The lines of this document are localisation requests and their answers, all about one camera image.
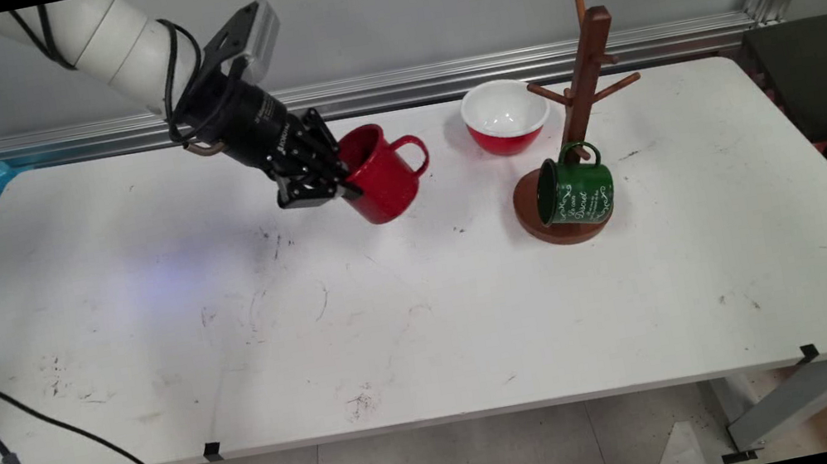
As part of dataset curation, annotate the red enamel mug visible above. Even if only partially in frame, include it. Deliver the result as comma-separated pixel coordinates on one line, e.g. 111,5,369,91
331,114,440,230

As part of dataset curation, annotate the horizontal aluminium frame rail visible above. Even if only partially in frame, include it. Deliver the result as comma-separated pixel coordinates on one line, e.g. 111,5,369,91
0,7,763,176

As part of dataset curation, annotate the brown wooden mug tree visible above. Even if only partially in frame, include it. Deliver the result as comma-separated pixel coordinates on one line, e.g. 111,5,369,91
481,0,667,253

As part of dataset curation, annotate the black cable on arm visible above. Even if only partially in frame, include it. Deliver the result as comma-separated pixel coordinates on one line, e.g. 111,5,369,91
148,12,220,149

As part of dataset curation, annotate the red bowl white inside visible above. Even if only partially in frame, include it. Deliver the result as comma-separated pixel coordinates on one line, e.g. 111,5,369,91
457,71,558,163

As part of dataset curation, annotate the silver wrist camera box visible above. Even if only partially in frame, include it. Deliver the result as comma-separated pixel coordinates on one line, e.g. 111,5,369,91
198,0,290,92

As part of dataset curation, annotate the green mug with white print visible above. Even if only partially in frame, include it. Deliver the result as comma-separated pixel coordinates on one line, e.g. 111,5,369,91
528,137,621,233

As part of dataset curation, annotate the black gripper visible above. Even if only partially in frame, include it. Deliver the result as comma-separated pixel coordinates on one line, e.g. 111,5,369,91
165,47,365,228

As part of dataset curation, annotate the grey table leg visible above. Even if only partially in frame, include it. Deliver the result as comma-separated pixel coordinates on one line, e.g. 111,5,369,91
705,359,827,461

